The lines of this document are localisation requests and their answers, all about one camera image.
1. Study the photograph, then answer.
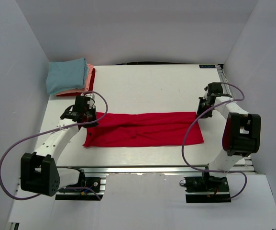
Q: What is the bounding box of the bright red t shirt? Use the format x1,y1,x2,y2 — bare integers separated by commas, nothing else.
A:
83,112,196,148

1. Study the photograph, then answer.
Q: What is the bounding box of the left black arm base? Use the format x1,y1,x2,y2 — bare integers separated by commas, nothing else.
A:
55,167,103,201

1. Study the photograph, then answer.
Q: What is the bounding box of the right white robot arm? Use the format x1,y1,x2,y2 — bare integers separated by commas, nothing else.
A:
196,82,261,191

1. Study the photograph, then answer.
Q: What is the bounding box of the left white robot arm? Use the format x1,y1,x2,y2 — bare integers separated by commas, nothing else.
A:
21,93,98,196

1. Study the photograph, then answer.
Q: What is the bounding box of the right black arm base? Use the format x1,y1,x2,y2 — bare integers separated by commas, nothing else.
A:
179,173,231,204

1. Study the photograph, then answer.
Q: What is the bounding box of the folded dark red t shirt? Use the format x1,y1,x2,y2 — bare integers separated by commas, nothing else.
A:
63,68,96,97

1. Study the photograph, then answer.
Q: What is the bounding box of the blue label sticker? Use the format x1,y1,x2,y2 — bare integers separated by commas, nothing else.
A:
199,64,216,69

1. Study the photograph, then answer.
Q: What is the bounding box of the folded light blue t shirt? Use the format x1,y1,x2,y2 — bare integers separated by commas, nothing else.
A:
46,57,88,95

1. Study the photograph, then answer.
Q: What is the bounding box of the folded pink t shirt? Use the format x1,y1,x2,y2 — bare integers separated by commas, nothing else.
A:
56,64,94,96

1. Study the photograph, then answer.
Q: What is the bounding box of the aluminium table frame rail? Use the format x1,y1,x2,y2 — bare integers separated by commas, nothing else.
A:
56,164,255,174

